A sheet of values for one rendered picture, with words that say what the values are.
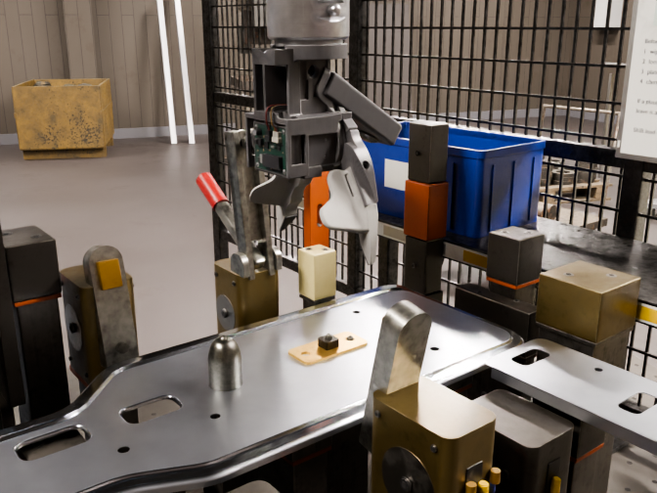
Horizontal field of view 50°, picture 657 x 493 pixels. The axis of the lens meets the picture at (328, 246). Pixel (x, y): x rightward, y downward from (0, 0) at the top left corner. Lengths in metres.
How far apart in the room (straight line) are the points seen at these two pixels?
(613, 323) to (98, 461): 0.55
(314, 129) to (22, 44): 8.53
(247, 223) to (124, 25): 8.38
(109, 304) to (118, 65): 8.42
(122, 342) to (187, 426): 0.18
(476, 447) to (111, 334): 0.41
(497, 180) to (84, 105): 6.91
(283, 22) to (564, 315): 0.44
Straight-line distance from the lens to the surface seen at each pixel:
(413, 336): 0.57
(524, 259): 0.91
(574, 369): 0.77
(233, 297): 0.86
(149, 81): 9.21
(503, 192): 1.10
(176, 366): 0.75
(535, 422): 0.70
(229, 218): 0.88
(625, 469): 1.19
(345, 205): 0.65
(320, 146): 0.66
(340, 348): 0.76
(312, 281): 0.87
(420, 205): 1.03
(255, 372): 0.72
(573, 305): 0.83
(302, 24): 0.64
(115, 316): 0.79
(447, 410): 0.57
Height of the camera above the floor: 1.33
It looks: 17 degrees down
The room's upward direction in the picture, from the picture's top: straight up
